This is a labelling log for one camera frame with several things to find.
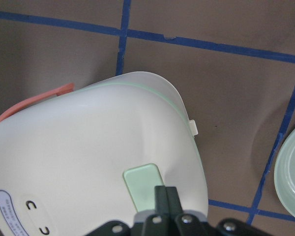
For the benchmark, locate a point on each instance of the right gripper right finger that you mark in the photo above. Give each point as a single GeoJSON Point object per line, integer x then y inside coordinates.
{"type": "Point", "coordinates": [184, 222]}

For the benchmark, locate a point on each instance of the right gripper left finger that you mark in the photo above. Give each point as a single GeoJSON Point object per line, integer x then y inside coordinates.
{"type": "Point", "coordinates": [153, 222]}

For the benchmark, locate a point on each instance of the green plate near right arm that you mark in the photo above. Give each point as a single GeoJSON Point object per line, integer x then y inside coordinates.
{"type": "Point", "coordinates": [284, 174]}

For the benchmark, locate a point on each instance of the white rice cooker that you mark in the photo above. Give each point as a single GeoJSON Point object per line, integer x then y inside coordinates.
{"type": "Point", "coordinates": [73, 162]}

